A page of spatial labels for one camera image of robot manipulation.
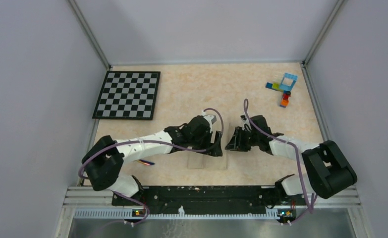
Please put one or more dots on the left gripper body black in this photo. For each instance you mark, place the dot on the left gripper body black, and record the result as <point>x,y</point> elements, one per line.
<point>202,142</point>

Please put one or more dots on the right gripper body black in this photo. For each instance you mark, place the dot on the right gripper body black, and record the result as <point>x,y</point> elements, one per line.
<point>250,139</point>

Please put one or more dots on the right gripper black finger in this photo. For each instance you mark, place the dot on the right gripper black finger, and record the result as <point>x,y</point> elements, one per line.
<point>236,146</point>
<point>238,134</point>

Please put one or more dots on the beige cloth napkin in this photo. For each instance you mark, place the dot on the beige cloth napkin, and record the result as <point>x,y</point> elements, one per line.
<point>197,161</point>

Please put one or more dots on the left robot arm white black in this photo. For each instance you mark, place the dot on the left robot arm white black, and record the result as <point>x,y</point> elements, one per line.
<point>103,162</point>

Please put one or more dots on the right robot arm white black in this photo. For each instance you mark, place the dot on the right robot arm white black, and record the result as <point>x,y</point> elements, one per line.
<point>328,172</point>

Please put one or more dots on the iridescent rainbow knife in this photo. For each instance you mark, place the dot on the iridescent rainbow knife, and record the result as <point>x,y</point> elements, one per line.
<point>148,163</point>

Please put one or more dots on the black white checkerboard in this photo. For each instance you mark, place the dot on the black white checkerboard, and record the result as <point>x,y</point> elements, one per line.
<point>128,95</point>

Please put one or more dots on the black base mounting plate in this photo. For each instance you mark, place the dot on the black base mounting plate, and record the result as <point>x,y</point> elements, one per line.
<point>210,200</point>

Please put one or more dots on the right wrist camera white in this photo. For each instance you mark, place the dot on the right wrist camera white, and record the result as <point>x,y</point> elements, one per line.
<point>246,125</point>

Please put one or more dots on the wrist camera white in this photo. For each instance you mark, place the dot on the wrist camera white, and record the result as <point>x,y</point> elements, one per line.
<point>211,119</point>
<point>246,125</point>

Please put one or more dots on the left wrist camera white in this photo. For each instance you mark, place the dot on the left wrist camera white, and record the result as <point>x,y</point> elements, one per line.
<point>211,119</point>

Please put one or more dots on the white slotted cable duct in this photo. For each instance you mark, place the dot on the white slotted cable duct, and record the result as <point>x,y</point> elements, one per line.
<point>129,214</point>

